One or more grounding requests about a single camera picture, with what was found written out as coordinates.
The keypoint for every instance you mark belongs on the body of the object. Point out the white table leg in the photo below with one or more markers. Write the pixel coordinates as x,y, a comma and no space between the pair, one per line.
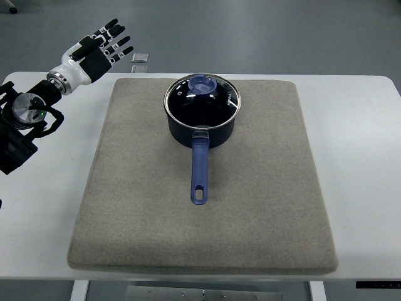
80,290
317,291

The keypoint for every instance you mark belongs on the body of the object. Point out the lower floor socket plate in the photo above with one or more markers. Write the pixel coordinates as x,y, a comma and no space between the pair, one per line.
139,69

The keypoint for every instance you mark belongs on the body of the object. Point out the black table control panel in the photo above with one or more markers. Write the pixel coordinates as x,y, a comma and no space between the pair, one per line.
378,285

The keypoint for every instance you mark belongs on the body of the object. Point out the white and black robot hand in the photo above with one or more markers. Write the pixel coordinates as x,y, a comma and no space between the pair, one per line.
88,60

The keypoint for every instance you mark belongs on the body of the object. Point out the white right table leg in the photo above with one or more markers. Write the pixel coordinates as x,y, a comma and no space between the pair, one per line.
317,291

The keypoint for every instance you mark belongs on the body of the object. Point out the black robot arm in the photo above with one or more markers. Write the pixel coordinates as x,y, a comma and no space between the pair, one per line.
26,117

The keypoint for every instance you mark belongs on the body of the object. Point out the beige fabric mat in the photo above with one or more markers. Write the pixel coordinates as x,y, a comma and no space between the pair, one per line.
261,213

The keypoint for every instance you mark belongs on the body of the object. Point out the glass lid with blue knob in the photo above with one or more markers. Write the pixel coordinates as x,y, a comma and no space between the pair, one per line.
202,100

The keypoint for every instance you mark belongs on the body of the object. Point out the dark blue saucepan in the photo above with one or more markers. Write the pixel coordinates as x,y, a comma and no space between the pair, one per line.
200,140

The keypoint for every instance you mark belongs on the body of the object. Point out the white left table leg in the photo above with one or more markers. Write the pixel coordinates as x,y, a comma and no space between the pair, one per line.
80,290

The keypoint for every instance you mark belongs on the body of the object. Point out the grey metal base plate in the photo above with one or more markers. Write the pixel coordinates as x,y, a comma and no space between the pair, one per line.
170,293

